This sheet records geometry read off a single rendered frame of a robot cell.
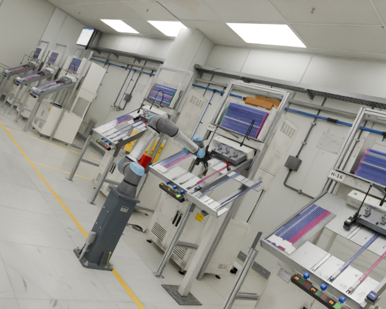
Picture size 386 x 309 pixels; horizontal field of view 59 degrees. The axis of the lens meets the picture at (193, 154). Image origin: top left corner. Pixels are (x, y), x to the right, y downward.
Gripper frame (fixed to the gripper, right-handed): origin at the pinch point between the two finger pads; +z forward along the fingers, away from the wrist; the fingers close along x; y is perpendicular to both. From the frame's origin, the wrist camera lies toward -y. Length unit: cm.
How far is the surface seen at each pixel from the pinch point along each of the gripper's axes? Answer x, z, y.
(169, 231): 16, 47, -53
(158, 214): 41, 43, -48
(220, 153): 3.6, -0.9, 21.3
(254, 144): -17.5, -1.9, 46.3
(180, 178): 8.0, -3.5, -23.6
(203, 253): -53, 19, -57
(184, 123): 124, 24, 60
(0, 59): 860, -22, -15
